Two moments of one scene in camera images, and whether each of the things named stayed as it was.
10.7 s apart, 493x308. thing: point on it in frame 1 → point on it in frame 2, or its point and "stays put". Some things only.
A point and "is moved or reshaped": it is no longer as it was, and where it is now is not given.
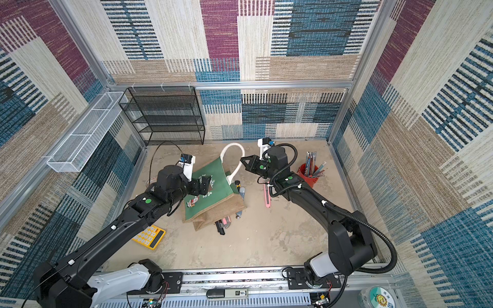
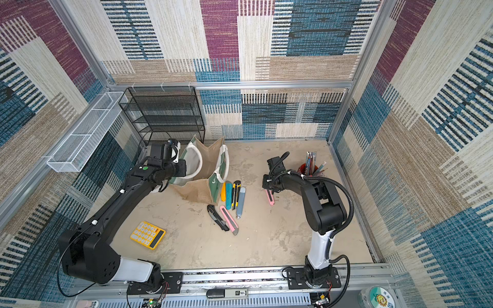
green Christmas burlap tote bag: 223,199 is moved or reshaped
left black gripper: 205,184 → 183,170
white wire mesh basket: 75,151 stays put
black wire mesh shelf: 165,115 stays put
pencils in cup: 311,169 stays put
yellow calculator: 150,237 stays put
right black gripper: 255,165 → 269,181
